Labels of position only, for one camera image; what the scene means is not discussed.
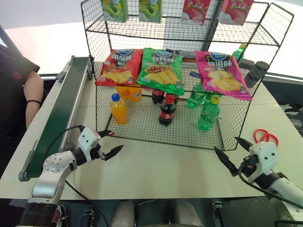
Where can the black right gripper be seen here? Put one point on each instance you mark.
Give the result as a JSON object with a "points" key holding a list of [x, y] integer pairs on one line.
{"points": [[248, 166]]}

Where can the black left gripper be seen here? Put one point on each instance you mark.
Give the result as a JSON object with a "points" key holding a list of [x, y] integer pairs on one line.
{"points": [[98, 153]]}

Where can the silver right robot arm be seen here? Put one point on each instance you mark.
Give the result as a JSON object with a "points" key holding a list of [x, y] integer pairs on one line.
{"points": [[287, 189]]}

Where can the person's bare forearm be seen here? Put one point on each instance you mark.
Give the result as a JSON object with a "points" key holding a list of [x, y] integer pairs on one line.
{"points": [[34, 89]]}

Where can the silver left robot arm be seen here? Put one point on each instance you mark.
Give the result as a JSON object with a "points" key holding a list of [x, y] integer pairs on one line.
{"points": [[53, 165]]}

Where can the green conveyor belt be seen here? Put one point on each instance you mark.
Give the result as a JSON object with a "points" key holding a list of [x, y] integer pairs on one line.
{"points": [[59, 113]]}

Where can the orange soda bottle blue cap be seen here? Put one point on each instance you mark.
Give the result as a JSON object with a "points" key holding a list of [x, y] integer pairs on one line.
{"points": [[119, 111]]}

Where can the green soda bottle yellow cap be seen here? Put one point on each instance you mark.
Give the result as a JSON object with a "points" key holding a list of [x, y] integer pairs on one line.
{"points": [[208, 116]]}

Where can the cola bottle red cap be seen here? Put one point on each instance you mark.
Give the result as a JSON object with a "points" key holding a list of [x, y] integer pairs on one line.
{"points": [[166, 112]]}

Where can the black shoe white print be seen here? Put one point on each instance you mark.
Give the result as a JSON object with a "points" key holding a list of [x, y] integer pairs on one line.
{"points": [[292, 109]]}

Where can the white rounded robot leg shell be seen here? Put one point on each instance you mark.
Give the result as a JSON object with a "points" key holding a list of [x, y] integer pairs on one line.
{"points": [[187, 214], [123, 214]]}

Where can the red chips bag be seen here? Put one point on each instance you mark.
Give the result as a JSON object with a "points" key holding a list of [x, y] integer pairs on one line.
{"points": [[118, 68]]}

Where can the pink chips bag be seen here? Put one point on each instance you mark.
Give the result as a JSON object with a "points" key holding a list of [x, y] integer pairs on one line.
{"points": [[221, 73]]}

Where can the black cylinder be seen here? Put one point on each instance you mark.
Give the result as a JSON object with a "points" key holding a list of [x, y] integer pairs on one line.
{"points": [[256, 74]]}

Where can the black wristband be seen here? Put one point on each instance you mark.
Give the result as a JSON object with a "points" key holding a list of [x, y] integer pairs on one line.
{"points": [[33, 101]]}

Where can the dark blue rectangular block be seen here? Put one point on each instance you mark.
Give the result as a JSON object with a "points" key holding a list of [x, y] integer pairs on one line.
{"points": [[194, 74]]}

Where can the green chips bag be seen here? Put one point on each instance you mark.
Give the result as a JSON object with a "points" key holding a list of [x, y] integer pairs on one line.
{"points": [[161, 71]]}

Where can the person in black shirt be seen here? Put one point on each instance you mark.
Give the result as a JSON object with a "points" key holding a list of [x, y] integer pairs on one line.
{"points": [[11, 94]]}

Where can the green apple juice carton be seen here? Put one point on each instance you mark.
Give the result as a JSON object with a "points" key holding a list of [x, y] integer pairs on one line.
{"points": [[150, 10], [114, 10]]}

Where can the red strawberry juice carton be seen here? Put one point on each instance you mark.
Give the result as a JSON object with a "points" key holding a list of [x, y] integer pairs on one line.
{"points": [[234, 11], [195, 11]]}

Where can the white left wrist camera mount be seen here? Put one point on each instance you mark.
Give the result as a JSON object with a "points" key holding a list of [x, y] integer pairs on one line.
{"points": [[87, 138]]}

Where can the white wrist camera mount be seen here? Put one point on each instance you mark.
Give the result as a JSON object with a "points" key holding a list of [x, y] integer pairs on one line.
{"points": [[87, 138], [264, 153]]}

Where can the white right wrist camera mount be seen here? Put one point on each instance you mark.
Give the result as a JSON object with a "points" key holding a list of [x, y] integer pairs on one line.
{"points": [[264, 153]]}

